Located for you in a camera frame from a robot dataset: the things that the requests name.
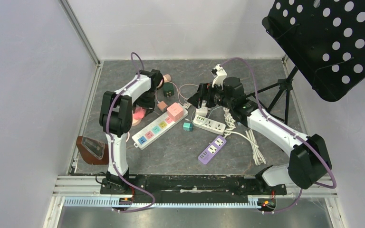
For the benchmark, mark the pink cube socket adapter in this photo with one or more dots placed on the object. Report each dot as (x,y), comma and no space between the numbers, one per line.
(175,111)

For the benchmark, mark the purple power strip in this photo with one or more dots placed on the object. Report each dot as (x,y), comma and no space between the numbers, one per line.
(216,145)

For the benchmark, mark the coral plug adapter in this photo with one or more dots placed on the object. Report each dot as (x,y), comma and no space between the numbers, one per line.
(139,113)

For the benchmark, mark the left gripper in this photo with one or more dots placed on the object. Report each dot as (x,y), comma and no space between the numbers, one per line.
(150,105)

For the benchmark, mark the round pink socket hub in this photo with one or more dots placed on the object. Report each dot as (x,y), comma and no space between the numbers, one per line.
(135,122)

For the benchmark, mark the white usb power strip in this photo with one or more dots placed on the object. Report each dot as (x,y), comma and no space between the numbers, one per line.
(209,125)

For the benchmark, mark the white multicolour power strip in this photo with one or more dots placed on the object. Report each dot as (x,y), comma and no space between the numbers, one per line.
(155,130)

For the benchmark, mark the salmon usb charger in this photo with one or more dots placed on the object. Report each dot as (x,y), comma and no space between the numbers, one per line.
(162,106)

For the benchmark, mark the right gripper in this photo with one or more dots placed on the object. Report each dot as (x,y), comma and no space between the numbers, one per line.
(203,95)

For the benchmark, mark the teal usb charger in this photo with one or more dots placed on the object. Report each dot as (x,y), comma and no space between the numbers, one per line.
(188,127)

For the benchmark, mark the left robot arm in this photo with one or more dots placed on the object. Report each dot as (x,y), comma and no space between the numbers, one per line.
(116,117)

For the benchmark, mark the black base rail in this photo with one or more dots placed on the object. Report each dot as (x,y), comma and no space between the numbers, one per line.
(191,189)

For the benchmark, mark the dark green cube adapter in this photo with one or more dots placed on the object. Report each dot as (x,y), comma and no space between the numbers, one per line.
(168,89)

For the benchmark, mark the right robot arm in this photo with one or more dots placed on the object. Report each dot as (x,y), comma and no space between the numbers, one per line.
(308,156)

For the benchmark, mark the brown wooden metronome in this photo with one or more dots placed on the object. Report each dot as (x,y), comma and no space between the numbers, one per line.
(92,151)

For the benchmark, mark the black music stand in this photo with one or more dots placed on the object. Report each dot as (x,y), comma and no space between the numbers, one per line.
(324,39)

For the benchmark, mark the white cube adapter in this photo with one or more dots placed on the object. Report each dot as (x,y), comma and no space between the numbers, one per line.
(203,111)

